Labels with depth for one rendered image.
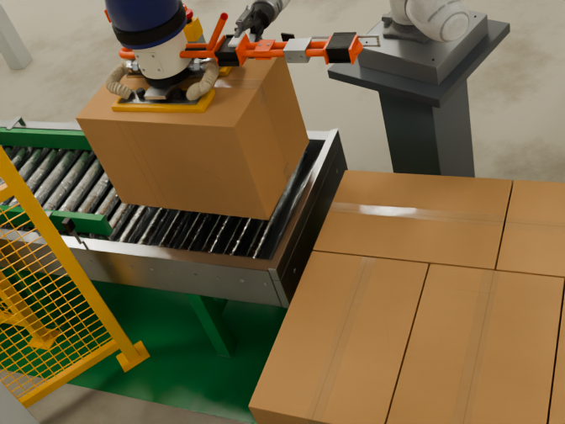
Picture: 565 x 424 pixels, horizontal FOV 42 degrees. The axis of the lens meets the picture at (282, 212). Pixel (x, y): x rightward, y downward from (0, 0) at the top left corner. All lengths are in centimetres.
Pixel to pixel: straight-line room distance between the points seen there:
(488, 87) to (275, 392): 224
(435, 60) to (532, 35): 164
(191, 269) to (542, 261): 114
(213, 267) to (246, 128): 52
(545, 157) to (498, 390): 162
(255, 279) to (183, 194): 38
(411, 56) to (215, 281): 105
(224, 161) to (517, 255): 95
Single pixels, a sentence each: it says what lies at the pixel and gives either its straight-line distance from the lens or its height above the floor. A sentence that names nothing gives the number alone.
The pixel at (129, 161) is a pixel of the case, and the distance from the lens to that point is 252.
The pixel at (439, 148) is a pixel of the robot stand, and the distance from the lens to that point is 299.
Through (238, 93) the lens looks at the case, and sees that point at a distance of 229.
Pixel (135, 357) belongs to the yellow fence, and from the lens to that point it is 312.
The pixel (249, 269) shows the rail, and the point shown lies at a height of 59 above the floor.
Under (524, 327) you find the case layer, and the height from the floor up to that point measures 54.
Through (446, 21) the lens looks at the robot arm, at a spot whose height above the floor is 102.
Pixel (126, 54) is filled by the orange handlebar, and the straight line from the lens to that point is 243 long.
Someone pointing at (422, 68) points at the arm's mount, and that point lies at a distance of 267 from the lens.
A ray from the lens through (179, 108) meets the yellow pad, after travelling 230.
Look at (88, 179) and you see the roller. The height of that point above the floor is 54.
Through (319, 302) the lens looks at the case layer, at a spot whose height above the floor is 54.
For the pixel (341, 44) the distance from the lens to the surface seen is 209.
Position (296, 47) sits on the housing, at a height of 122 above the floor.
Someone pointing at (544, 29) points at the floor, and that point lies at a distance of 428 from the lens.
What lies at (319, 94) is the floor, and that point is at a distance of 407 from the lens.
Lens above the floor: 232
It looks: 43 degrees down
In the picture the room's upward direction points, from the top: 19 degrees counter-clockwise
